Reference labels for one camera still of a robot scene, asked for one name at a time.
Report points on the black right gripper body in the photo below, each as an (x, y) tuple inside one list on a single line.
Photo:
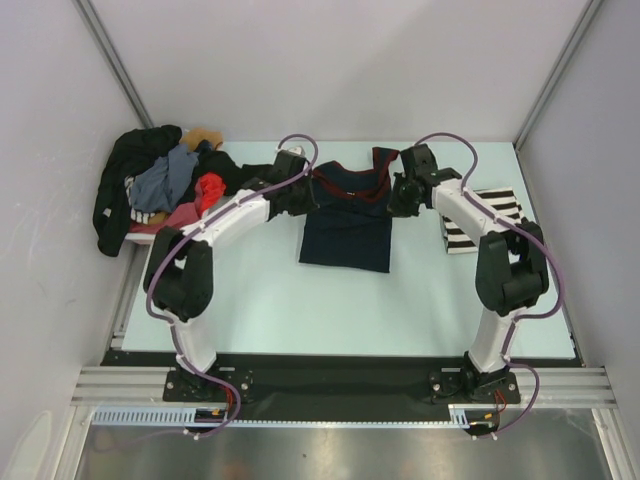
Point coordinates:
[(403, 202)]

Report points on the black white striped tank top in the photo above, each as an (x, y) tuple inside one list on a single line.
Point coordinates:
[(464, 222)]

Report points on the grey blue garment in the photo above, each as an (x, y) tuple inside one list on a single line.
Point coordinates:
[(161, 187)]

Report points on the black garment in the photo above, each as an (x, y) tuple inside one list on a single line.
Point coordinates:
[(135, 152)]

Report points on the tan garment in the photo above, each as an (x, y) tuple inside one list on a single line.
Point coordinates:
[(193, 137)]

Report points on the pink garment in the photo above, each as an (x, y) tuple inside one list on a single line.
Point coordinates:
[(184, 214)]

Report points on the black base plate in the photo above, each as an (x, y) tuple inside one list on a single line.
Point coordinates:
[(356, 382)]

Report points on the aluminium frame rail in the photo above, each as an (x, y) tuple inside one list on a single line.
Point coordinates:
[(125, 386)]

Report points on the white slotted cable duct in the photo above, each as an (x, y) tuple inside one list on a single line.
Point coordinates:
[(204, 417)]

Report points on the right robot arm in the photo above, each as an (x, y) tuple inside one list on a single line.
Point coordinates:
[(511, 268)]

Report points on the red garment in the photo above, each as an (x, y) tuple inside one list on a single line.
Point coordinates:
[(210, 188)]

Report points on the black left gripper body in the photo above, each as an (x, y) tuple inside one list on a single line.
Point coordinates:
[(301, 200)]

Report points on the pink plastic basket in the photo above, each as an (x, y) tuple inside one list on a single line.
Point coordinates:
[(143, 236)]

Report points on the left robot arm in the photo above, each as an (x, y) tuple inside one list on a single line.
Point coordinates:
[(179, 278)]

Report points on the navy maroon garment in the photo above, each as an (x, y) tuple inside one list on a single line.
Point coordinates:
[(351, 227)]

